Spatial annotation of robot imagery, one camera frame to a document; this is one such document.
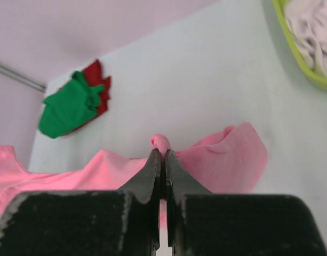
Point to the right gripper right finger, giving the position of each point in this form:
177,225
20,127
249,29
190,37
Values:
203,223

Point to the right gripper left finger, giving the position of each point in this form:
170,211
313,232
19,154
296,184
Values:
96,222

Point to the pink t shirt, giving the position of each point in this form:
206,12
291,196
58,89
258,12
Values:
230,161

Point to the green plastic basin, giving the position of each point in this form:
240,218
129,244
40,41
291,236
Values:
318,80

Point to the folded green t shirt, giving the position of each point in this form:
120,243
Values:
75,104

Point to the folded red t shirt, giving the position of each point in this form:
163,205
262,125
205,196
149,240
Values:
94,77

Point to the white t shirt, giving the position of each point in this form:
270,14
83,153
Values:
307,22

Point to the left aluminium frame post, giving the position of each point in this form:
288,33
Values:
21,78

